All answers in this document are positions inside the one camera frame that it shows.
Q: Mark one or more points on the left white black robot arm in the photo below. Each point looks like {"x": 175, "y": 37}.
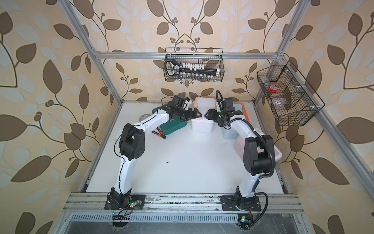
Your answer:
{"x": 131, "y": 144}

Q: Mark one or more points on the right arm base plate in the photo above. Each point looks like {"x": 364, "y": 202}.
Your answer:
{"x": 233, "y": 203}

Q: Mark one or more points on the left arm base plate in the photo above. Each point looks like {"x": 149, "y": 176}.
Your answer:
{"x": 134, "y": 201}

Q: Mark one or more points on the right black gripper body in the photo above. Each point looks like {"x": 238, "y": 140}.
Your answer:
{"x": 220, "y": 116}

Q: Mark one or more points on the orange black pliers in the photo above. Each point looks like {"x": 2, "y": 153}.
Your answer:
{"x": 159, "y": 133}

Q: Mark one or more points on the wire basket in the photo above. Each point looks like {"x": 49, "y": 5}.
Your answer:
{"x": 208, "y": 57}
{"x": 296, "y": 101}

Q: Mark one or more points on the green plastic tool case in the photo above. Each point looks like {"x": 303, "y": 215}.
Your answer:
{"x": 172, "y": 126}

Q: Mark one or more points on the red tape roll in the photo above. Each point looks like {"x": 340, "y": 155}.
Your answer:
{"x": 272, "y": 89}

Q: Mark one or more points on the back wire basket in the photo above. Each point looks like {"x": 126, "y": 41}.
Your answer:
{"x": 208, "y": 57}

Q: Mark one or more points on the white box pink trim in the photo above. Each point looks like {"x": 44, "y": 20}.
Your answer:
{"x": 202, "y": 124}

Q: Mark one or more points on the right wire basket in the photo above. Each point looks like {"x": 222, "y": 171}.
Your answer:
{"x": 296, "y": 101}

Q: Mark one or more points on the grey duct tape roll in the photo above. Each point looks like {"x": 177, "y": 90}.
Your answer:
{"x": 144, "y": 117}

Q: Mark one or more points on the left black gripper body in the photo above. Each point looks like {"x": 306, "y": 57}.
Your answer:
{"x": 184, "y": 114}

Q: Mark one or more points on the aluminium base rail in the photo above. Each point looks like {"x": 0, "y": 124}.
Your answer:
{"x": 185, "y": 203}

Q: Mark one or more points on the black socket set rail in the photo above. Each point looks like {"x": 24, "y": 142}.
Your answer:
{"x": 173, "y": 67}

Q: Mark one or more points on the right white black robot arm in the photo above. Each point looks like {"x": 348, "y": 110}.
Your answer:
{"x": 258, "y": 155}

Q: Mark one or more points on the pink first aid box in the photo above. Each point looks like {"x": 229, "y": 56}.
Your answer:
{"x": 239, "y": 149}

